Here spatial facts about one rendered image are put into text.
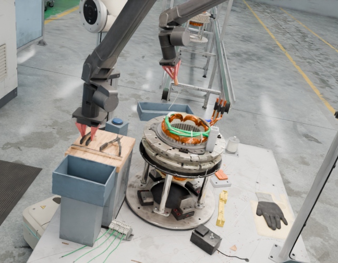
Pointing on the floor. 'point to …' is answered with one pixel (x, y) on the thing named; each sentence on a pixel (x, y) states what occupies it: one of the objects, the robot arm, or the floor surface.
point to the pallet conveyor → (224, 92)
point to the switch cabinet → (4, 53)
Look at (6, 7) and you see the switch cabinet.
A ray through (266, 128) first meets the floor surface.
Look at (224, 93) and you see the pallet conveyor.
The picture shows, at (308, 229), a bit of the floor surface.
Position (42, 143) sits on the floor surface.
